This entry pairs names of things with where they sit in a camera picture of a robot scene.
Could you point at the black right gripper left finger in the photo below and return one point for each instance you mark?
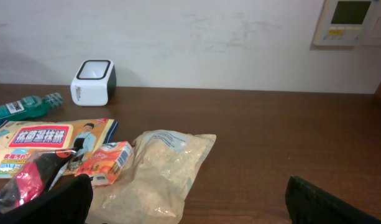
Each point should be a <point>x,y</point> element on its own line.
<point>68,203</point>

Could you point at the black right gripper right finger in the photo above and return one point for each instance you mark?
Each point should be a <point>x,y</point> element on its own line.
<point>309,204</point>

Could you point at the black red snack packet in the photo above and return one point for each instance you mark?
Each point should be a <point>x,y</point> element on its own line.
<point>38,175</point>

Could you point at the orange tissue pack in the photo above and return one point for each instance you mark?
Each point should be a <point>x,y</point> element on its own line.
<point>104,166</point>

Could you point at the beige grain bag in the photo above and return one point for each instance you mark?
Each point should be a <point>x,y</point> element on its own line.
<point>154,187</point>

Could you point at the yellow wet wipes pack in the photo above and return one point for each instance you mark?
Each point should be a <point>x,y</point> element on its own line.
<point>19,139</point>

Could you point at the teal mouthwash bottle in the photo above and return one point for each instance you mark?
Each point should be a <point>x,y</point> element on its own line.
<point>30,107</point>

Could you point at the white barcode scanner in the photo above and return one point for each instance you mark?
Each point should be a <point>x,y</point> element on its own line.
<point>94,83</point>

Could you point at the wall control panel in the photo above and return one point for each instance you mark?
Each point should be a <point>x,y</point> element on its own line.
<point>348,23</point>

